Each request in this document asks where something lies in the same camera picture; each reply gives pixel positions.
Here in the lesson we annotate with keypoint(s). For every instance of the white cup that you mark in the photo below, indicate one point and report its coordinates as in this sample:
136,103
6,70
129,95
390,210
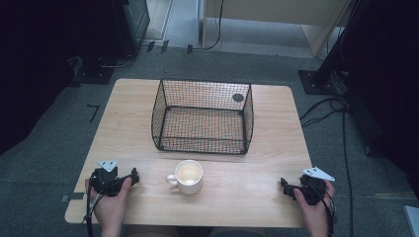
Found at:
188,187

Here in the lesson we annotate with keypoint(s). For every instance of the black metal stand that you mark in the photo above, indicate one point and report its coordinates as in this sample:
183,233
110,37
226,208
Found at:
311,84

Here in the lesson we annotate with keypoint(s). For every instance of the light wooden furniture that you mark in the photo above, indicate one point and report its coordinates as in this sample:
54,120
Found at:
263,10

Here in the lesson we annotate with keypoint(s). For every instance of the black stand base plate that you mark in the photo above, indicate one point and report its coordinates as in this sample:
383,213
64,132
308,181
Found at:
95,75

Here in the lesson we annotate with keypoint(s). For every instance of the dark curtain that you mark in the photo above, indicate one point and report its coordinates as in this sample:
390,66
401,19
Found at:
33,65
388,98

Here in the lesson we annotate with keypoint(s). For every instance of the person's left hand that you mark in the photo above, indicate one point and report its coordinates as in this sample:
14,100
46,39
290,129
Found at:
110,210

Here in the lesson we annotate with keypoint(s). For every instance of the short black tape strip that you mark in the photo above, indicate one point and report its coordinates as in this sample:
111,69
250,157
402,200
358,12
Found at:
189,49

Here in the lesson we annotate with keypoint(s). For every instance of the grey and black tape strip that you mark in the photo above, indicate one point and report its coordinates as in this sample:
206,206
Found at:
77,196

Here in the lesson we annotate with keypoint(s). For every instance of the black cabinet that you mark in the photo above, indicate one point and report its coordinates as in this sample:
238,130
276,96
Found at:
136,23

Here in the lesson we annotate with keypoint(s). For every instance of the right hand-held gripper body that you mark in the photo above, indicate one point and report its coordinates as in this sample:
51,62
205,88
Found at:
313,191

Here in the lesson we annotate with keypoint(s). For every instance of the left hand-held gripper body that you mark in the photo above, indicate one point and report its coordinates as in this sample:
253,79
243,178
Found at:
107,182

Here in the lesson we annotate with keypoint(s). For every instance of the person's right hand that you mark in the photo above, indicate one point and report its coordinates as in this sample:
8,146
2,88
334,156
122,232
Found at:
316,214

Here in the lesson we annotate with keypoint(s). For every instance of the white flat object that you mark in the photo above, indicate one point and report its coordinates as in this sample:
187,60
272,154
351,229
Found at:
413,220

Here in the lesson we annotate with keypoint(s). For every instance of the black round disc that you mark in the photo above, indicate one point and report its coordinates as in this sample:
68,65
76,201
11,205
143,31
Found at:
237,97

